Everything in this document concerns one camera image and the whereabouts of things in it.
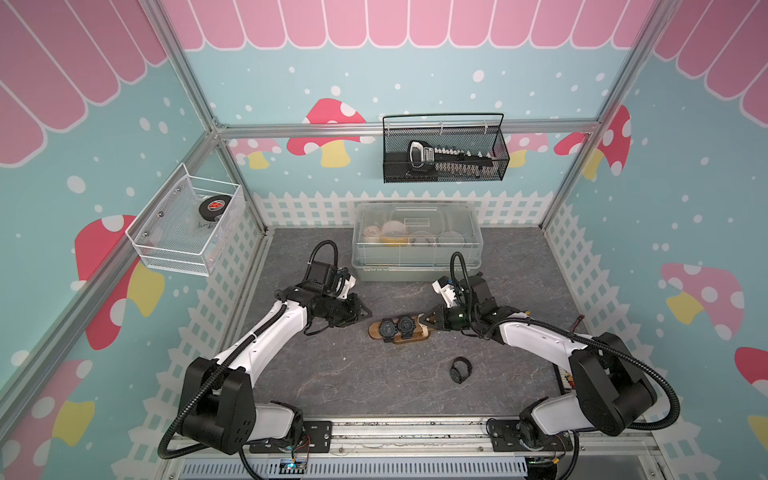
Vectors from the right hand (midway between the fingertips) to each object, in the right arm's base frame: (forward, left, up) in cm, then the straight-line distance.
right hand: (420, 320), depth 84 cm
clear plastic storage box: (+21, +6, +10) cm, 24 cm away
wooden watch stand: (-3, +13, -2) cm, 14 cm away
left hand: (-1, +15, +3) cm, 15 cm away
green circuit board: (-33, +32, -10) cm, 47 cm away
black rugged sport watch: (-2, +9, -1) cm, 9 cm away
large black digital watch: (-1, +4, 0) cm, 4 cm away
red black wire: (+6, -53, -12) cm, 55 cm away
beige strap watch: (-2, 0, -3) cm, 3 cm away
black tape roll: (+22, +55, +24) cm, 64 cm away
